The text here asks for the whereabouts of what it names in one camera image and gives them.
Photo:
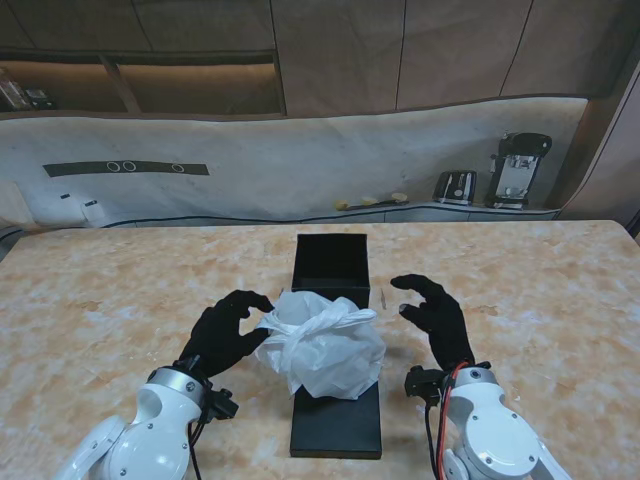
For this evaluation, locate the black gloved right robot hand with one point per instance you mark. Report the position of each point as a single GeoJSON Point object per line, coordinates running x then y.
{"type": "Point", "coordinates": [447, 325]}

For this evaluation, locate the open black gift box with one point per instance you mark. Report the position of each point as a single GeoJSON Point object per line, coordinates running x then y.
{"type": "Point", "coordinates": [330, 260]}

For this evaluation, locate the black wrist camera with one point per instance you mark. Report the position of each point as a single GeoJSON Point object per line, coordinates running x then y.
{"type": "Point", "coordinates": [222, 404]}
{"type": "Point", "coordinates": [422, 381]}

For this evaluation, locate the white printed plastic bag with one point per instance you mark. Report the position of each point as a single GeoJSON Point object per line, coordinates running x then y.
{"type": "Point", "coordinates": [330, 360]}

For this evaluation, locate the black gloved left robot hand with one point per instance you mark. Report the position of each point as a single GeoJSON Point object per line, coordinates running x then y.
{"type": "Point", "coordinates": [220, 335]}

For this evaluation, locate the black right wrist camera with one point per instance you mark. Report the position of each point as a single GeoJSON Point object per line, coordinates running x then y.
{"type": "Point", "coordinates": [422, 381]}

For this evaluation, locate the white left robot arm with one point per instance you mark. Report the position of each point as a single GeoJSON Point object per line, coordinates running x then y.
{"type": "Point", "coordinates": [150, 435]}

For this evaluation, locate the black silver espresso machine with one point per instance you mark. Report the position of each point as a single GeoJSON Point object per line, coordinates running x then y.
{"type": "Point", "coordinates": [517, 170]}

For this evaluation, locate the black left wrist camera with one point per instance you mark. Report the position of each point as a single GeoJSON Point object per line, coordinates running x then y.
{"type": "Point", "coordinates": [222, 404]}

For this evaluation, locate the small black shelf device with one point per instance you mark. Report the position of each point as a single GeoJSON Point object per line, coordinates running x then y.
{"type": "Point", "coordinates": [40, 97]}

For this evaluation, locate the black box lid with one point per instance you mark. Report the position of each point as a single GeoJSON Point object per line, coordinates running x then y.
{"type": "Point", "coordinates": [335, 430]}

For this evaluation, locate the white protective cover sheet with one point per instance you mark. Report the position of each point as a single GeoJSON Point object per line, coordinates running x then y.
{"type": "Point", "coordinates": [300, 160]}

